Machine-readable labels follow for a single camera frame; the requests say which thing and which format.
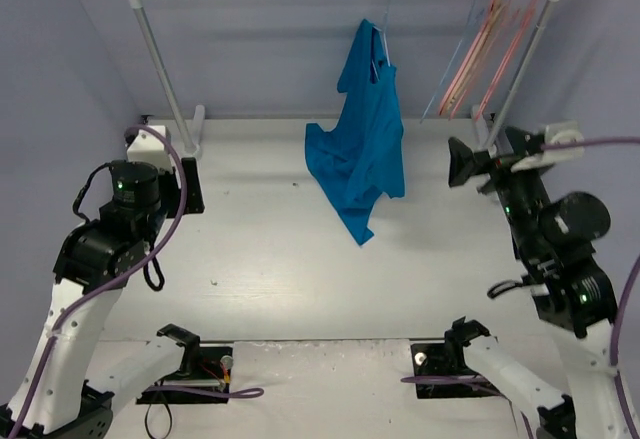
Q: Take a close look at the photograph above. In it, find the blue t shirt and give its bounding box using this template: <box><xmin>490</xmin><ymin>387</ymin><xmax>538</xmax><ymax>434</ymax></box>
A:
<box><xmin>304</xmin><ymin>19</ymin><xmax>405</xmax><ymax>246</ymax></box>

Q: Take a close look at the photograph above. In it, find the light blue wire hanger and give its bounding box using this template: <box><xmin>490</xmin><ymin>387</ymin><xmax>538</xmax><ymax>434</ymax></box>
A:
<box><xmin>371</xmin><ymin>0</ymin><xmax>391</xmax><ymax>84</ymax></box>

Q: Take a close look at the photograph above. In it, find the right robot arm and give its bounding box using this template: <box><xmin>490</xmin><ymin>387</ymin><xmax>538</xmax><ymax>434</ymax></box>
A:
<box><xmin>442</xmin><ymin>126</ymin><xmax>639</xmax><ymax>438</ymax></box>

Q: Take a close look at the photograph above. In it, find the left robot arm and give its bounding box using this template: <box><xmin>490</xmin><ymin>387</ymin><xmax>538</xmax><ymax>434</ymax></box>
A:
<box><xmin>1</xmin><ymin>158</ymin><xmax>204</xmax><ymax>438</ymax></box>

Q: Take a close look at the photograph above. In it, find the pink hanger bundle left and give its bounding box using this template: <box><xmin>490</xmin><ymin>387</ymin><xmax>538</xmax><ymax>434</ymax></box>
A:
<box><xmin>438</xmin><ymin>0</ymin><xmax>514</xmax><ymax>117</ymax></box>

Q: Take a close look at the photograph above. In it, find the pink hanger right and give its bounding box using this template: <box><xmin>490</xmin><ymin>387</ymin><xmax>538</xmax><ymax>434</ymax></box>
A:
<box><xmin>473</xmin><ymin>0</ymin><xmax>538</xmax><ymax>121</ymax></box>

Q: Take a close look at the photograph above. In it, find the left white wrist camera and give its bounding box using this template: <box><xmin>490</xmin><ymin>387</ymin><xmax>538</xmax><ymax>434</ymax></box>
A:
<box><xmin>126</xmin><ymin>131</ymin><xmax>173</xmax><ymax>174</ymax></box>

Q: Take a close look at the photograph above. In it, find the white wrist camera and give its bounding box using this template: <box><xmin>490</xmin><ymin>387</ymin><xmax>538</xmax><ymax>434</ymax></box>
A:
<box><xmin>505</xmin><ymin>121</ymin><xmax>584</xmax><ymax>172</ymax></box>
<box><xmin>126</xmin><ymin>131</ymin><xmax>173</xmax><ymax>174</ymax></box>

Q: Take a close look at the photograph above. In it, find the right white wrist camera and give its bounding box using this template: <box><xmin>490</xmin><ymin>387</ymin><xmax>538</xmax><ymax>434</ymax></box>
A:
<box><xmin>505</xmin><ymin>121</ymin><xmax>584</xmax><ymax>172</ymax></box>

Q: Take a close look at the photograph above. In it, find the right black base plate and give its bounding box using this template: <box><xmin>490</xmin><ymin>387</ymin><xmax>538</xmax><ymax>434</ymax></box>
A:
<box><xmin>410</xmin><ymin>341</ymin><xmax>500</xmax><ymax>400</ymax></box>

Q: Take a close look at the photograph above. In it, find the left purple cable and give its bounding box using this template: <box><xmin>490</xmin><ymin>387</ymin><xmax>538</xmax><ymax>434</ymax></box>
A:
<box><xmin>4</xmin><ymin>125</ymin><xmax>265</xmax><ymax>439</ymax></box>

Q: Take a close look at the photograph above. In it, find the purple cable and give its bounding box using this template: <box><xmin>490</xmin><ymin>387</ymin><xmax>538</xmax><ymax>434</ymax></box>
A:
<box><xmin>399</xmin><ymin>136</ymin><xmax>640</xmax><ymax>439</ymax></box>
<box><xmin>4</xmin><ymin>125</ymin><xmax>265</xmax><ymax>439</ymax></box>

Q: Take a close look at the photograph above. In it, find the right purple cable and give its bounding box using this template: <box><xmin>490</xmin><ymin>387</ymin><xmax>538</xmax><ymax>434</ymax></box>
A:
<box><xmin>399</xmin><ymin>136</ymin><xmax>640</xmax><ymax>439</ymax></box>

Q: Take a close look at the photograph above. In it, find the thin black cable loop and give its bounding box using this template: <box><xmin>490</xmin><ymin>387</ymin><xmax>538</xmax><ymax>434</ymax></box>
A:
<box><xmin>144</xmin><ymin>388</ymin><xmax>173</xmax><ymax>439</ymax></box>

